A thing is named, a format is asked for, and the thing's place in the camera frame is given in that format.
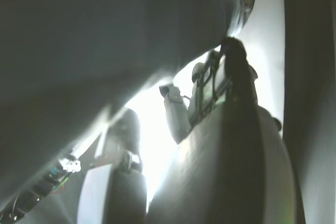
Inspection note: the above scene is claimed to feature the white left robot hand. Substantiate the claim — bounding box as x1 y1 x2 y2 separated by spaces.
78 37 306 224

